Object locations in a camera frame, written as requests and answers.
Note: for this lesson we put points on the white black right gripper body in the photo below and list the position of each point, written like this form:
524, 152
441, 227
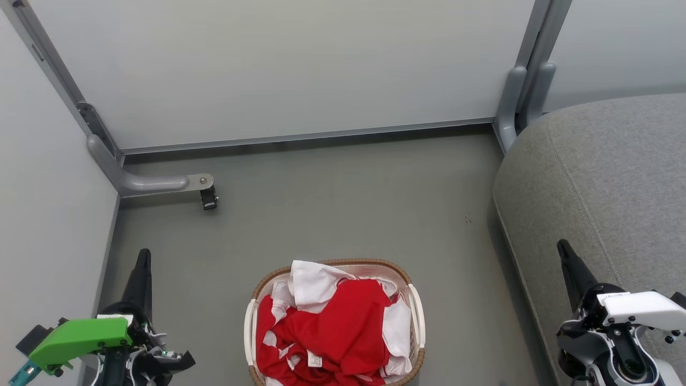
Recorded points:
643, 311

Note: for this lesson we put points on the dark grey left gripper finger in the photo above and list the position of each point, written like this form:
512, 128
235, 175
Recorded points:
140, 284

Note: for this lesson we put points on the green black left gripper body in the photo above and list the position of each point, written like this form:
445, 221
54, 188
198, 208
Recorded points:
80, 338

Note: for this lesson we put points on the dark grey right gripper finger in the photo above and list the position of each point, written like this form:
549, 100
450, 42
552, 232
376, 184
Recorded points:
576, 273

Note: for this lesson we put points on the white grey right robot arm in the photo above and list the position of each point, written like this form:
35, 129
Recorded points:
632, 370

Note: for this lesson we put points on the grey fabric sofa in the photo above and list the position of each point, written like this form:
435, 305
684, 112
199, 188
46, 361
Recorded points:
616, 187

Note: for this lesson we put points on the white laundry basket brown rim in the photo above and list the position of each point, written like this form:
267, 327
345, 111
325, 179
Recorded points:
416, 316

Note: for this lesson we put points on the white garment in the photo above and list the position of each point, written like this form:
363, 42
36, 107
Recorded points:
399, 332

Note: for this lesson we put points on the grey double partition post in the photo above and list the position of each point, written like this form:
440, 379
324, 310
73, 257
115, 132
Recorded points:
509, 107

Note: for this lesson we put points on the grey partition bottom rail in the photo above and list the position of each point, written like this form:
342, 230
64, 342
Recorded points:
321, 134

